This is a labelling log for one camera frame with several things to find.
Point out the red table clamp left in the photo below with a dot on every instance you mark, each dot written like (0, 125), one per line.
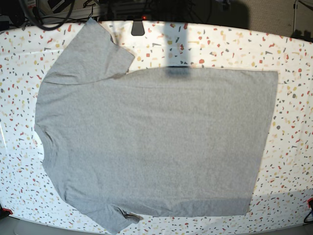
(5, 213)

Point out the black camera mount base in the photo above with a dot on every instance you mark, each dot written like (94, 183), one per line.
(137, 29)

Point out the red table clamp right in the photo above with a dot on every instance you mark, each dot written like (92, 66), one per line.
(310, 203)

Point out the red table clamp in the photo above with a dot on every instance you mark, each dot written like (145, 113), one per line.
(5, 213)
(310, 203)

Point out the grey T-shirt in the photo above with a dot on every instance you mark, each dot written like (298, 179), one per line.
(164, 142)

